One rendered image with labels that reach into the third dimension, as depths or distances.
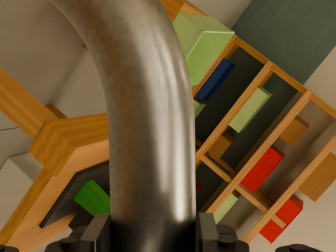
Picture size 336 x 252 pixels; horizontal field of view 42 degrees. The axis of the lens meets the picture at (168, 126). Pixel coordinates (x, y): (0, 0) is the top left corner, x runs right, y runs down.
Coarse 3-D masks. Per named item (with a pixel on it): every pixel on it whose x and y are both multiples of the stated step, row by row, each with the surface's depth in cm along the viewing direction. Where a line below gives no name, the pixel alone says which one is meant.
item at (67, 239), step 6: (60, 240) 12; (66, 240) 12; (72, 240) 12; (78, 240) 13; (84, 240) 12; (48, 246) 12; (54, 246) 12; (60, 246) 12; (66, 246) 12; (72, 246) 12; (78, 246) 12; (84, 246) 12; (90, 246) 12
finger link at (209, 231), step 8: (200, 216) 16; (208, 216) 16; (200, 224) 14; (208, 224) 14; (200, 232) 14; (208, 232) 14; (216, 232) 14; (200, 240) 13; (208, 240) 13; (200, 248) 13
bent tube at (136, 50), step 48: (96, 0) 14; (144, 0) 14; (96, 48) 14; (144, 48) 14; (144, 96) 14; (192, 96) 15; (144, 144) 14; (192, 144) 15; (144, 192) 14; (192, 192) 15; (144, 240) 14; (192, 240) 15
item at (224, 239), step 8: (216, 240) 12; (224, 240) 12; (232, 240) 12; (240, 240) 12; (208, 248) 12; (216, 248) 12; (224, 248) 12; (232, 248) 12; (240, 248) 12; (248, 248) 12
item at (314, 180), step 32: (224, 64) 565; (256, 96) 553; (224, 128) 566; (288, 128) 547; (256, 160) 557; (320, 160) 532; (224, 192) 569; (256, 192) 603; (288, 192) 543; (320, 192) 540; (256, 224) 559; (288, 224) 556
